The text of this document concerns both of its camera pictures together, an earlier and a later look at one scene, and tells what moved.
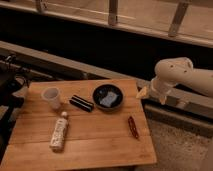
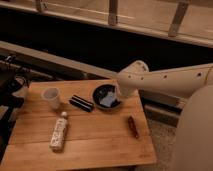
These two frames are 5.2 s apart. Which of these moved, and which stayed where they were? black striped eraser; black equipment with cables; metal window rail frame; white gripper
Moved: white gripper
Stayed: black equipment with cables; metal window rail frame; black striped eraser
